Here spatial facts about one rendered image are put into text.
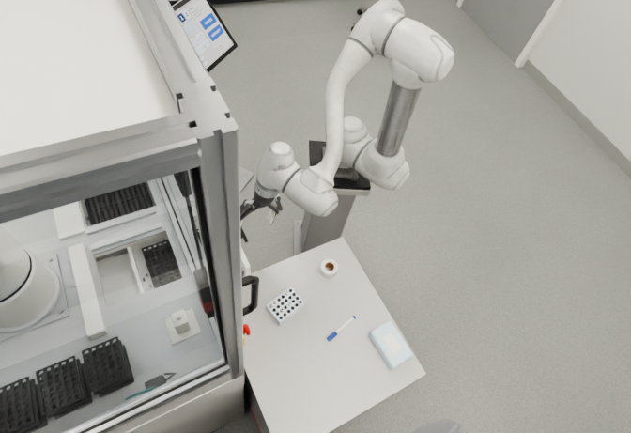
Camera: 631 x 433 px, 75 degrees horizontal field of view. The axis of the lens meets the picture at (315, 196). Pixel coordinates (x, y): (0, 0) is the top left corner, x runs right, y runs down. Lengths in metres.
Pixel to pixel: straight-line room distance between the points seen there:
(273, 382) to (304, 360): 0.13
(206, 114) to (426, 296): 2.35
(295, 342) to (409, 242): 1.42
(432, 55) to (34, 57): 1.02
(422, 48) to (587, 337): 2.26
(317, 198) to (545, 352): 1.96
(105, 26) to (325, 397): 1.30
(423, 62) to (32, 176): 1.10
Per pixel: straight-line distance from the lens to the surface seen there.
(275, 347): 1.57
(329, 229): 2.29
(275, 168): 1.30
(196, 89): 0.43
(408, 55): 1.32
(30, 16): 0.61
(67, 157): 0.40
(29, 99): 0.50
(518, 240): 3.17
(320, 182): 1.27
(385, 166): 1.69
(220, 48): 2.18
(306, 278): 1.66
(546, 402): 2.79
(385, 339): 1.60
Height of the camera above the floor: 2.27
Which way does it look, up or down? 54 degrees down
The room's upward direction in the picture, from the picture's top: 13 degrees clockwise
